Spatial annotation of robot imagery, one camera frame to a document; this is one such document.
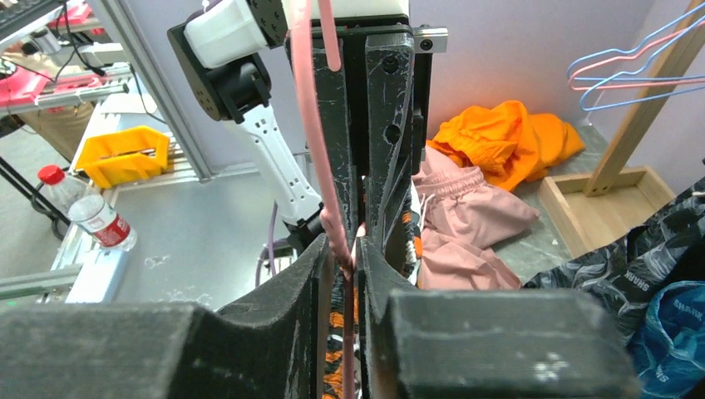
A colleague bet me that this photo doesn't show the orange camouflage shorts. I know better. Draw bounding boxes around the orange camouflage shorts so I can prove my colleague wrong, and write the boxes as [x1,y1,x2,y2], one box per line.
[322,188,422,398]

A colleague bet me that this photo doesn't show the black grey patterned shorts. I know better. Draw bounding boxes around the black grey patterned shorts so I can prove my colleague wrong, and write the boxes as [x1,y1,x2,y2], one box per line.
[524,180,704,344]

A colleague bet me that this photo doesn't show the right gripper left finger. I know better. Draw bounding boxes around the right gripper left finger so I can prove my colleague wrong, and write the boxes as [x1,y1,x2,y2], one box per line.
[1,236,331,398]

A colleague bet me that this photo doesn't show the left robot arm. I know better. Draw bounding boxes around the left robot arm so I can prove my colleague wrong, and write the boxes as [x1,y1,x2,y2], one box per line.
[167,1,449,264]

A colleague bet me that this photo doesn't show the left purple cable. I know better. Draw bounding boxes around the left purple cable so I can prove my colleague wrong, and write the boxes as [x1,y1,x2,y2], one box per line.
[254,200,282,288]

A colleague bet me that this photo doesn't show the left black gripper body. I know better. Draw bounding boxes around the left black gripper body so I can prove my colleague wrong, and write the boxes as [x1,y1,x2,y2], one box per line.
[283,0,450,57]

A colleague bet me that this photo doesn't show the pink drawstring shorts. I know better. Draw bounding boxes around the pink drawstring shorts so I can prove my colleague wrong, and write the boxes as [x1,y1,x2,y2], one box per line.
[412,147,540,290]

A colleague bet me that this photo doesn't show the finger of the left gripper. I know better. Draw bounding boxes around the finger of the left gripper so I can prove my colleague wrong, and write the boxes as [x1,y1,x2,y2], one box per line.
[364,32,415,273]
[288,33,355,251]

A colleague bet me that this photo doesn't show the clear plastic water bottle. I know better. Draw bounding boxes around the clear plastic water bottle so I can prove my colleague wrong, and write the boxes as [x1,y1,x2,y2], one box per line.
[37,165,137,251]

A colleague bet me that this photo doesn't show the wooden clothes rack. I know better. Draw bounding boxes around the wooden clothes rack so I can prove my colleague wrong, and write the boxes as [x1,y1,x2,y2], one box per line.
[538,32,704,257]

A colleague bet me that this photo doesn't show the yellow plastic bin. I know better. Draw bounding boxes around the yellow plastic bin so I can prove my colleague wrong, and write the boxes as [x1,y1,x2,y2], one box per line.
[74,126,170,189]

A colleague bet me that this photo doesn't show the blue patterned shorts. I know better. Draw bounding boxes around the blue patterned shorts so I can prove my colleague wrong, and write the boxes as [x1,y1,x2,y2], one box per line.
[628,281,704,398]

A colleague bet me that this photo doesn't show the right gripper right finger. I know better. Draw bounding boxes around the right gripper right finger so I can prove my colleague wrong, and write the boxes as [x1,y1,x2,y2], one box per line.
[357,238,641,398]

